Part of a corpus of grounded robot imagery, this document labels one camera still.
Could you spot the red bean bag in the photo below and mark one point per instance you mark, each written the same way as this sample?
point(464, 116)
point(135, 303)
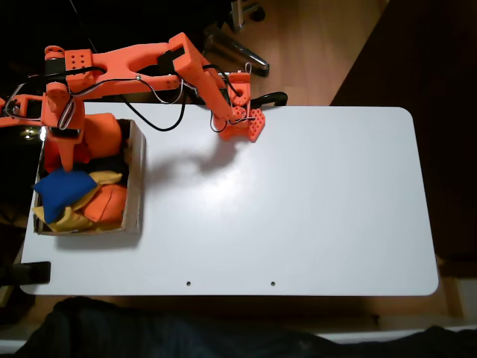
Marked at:
point(52, 158)

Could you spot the blue bean bag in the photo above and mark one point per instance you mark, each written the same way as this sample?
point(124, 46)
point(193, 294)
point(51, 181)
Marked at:
point(108, 165)
point(63, 192)

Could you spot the tall orange bean bag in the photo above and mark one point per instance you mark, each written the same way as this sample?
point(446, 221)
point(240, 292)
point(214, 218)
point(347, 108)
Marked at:
point(104, 134)

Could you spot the yellow bean bag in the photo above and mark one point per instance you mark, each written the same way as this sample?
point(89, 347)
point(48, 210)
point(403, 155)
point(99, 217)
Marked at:
point(71, 222)
point(108, 177)

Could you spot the flat orange bean bag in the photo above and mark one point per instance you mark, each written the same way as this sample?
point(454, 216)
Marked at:
point(108, 203)

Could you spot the cardboard box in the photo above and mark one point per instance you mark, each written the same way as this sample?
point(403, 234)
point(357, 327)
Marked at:
point(136, 179)

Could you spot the small shiny metal object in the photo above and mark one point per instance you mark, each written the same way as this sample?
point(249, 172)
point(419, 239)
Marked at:
point(28, 133)

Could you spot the black table clamp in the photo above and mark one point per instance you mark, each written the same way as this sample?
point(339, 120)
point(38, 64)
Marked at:
point(33, 272)

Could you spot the metal chair base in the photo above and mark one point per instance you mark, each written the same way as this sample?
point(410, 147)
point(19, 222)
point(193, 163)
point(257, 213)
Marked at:
point(238, 48)

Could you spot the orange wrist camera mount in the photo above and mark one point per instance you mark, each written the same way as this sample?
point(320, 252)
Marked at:
point(15, 122)

